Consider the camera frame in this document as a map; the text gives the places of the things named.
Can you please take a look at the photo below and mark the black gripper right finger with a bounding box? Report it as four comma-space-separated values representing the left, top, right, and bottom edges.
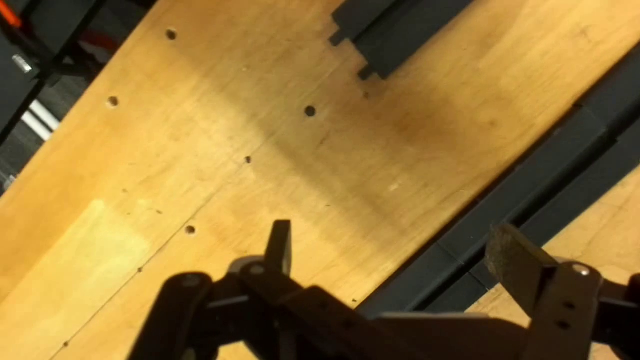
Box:
483, 219, 640, 360

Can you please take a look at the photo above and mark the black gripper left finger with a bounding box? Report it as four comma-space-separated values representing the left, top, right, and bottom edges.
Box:
126, 217, 401, 360

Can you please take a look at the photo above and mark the silver aluminium extrusion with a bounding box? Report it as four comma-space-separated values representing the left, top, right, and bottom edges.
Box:
17, 98, 63, 143

